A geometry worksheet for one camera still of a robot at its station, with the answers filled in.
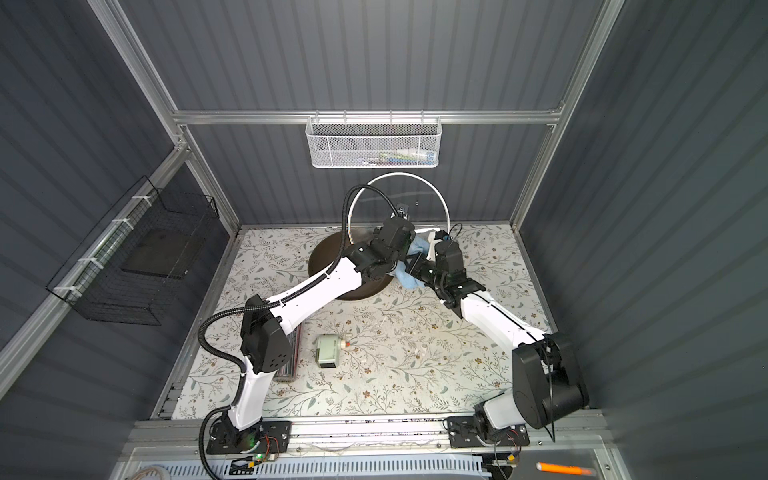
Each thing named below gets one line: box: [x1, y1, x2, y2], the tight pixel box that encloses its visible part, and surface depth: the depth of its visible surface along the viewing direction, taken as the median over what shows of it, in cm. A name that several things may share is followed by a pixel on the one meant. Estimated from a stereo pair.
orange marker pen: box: [536, 462, 596, 476], surface depth 71 cm
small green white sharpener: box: [315, 333, 341, 369], surface depth 84 cm
